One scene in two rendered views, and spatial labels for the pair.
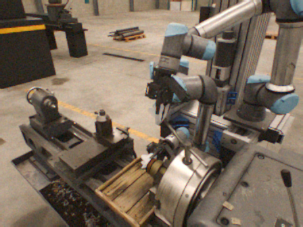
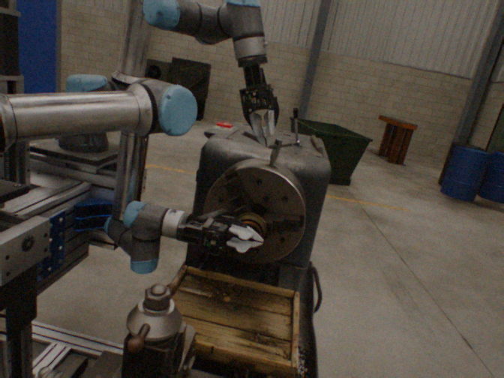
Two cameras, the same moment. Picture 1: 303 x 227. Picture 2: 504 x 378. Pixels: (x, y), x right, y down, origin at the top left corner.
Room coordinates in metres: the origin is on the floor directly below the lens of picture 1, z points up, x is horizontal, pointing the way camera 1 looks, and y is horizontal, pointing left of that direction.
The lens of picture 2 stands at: (1.21, 0.70, 1.49)
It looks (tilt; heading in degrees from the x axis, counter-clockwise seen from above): 18 degrees down; 235
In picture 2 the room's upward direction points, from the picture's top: 11 degrees clockwise
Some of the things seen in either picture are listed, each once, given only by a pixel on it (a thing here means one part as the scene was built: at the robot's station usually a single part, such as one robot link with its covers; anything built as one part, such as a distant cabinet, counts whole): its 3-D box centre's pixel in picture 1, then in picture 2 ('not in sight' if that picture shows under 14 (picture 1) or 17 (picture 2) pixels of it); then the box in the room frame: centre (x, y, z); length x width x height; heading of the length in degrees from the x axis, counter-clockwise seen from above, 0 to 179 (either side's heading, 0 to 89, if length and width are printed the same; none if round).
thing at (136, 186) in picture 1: (141, 186); (229, 313); (0.74, 0.05, 0.89); 0.36 x 0.30 x 0.04; 140
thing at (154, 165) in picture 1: (158, 169); (249, 230); (0.67, -0.03, 1.08); 0.09 x 0.09 x 0.09; 50
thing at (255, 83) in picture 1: (259, 88); (88, 96); (1.00, -0.56, 1.33); 0.13 x 0.12 x 0.14; 13
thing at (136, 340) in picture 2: not in sight; (139, 337); (1.07, 0.32, 1.13); 0.04 x 0.02 x 0.02; 50
